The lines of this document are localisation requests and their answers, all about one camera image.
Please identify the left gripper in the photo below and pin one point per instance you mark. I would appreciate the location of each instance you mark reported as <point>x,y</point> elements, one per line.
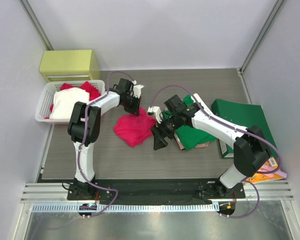
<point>134,105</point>

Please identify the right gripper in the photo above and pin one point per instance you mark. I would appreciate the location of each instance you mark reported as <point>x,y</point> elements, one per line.
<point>163,132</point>

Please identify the pink red t-shirt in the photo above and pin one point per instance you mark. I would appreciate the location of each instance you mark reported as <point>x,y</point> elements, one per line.
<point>134,130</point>

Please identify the green t-shirt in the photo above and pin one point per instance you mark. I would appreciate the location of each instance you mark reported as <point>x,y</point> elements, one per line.
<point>192,135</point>

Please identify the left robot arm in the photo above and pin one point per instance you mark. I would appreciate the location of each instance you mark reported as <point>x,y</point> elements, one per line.
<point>84,129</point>

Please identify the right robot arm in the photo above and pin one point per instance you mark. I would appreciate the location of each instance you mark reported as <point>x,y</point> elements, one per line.
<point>249,149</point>

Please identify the red t-shirt in basket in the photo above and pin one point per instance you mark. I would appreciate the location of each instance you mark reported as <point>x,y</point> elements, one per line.
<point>93,91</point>

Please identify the yellow-green box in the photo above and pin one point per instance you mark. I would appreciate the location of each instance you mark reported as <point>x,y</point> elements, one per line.
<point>68,65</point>

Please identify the white plastic laundry basket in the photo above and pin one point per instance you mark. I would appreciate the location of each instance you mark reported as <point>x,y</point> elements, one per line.
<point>47,96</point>

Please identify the green binder folder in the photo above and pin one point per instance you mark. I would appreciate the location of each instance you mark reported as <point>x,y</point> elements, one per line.
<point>244,115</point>

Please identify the pink highlighter pens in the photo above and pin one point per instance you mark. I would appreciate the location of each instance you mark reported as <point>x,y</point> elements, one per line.
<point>272,172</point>

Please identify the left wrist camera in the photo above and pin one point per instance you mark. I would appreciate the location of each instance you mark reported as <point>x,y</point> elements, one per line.
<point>137,89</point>

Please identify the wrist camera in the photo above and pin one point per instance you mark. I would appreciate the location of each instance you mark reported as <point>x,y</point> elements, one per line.
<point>137,89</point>
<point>155,112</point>

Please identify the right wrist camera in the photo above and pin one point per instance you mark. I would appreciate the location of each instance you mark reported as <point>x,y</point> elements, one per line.
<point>155,112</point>

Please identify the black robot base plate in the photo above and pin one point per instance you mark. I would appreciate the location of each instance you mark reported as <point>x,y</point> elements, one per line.
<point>155,192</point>

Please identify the slotted cable duct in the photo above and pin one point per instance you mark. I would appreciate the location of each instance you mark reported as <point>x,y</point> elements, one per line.
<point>90,208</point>

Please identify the aluminium frame rail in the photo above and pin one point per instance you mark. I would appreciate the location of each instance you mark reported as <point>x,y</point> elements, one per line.
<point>272,190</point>

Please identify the left corner aluminium post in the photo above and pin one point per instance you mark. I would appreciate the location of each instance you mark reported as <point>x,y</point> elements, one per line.
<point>36,24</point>

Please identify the corner aluminium post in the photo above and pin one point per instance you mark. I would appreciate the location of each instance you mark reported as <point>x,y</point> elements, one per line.
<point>270,19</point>
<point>36,24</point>

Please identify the right corner aluminium post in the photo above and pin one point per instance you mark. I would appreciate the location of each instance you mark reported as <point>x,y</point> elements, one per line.
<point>270,19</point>

